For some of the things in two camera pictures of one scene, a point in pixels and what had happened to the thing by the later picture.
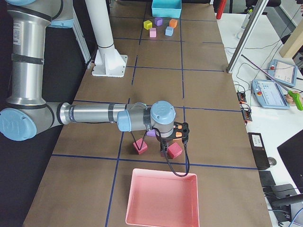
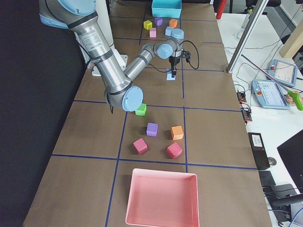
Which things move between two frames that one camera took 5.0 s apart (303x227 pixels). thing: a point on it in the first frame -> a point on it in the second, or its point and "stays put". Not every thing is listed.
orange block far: [173, 22] stays put
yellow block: [147, 24] stays put
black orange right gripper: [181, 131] -> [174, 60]
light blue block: [169, 30] stays put
